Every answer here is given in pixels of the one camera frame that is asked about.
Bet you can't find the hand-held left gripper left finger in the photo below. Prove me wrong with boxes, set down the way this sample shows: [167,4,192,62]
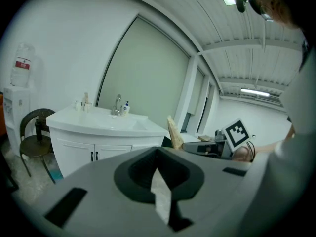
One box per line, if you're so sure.
[12,146,171,237]

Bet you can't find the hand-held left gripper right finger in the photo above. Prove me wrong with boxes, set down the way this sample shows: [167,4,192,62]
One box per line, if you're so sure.
[157,146,253,237]

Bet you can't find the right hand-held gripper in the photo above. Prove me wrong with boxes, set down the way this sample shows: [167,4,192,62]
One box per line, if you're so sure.
[182,118,250,160]

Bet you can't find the person's right forearm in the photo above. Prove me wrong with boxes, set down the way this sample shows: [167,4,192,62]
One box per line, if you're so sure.
[253,126,296,157]

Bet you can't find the person's right hand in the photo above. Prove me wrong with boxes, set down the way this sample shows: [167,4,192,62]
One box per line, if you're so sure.
[232,146,250,162]

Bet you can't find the white vanity cabinet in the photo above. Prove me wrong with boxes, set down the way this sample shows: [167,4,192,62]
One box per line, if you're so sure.
[48,126,166,179]

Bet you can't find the narrow grey blind window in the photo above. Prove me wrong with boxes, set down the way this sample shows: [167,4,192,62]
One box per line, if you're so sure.
[187,67,206,116]

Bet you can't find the white washbasin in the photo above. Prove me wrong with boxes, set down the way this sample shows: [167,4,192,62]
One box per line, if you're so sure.
[46,104,170,138]

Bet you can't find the brown wicker chair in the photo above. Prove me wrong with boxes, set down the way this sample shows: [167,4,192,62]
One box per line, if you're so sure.
[19,108,58,184]

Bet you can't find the chrome faucet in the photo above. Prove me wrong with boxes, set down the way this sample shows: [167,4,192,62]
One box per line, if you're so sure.
[111,94,122,116]

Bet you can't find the white pump soap bottle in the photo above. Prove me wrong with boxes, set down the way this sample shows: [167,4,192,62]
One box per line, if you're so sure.
[120,100,131,117]

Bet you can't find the large grey blind window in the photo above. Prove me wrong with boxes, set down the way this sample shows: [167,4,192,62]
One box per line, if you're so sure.
[95,15,191,131]

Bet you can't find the ceiling tube light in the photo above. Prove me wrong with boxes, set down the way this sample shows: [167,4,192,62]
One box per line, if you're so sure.
[240,87,270,95]

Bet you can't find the white water dispenser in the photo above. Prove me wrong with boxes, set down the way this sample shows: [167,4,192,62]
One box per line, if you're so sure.
[3,86,33,158]

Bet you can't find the person's grey shirt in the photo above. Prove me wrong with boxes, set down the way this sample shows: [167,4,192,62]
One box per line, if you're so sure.
[281,28,316,148]

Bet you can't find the person's glasses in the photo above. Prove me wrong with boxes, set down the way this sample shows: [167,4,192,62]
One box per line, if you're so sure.
[251,0,275,22]

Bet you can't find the black cable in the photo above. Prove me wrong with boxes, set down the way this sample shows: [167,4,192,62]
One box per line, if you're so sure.
[247,134,256,163]

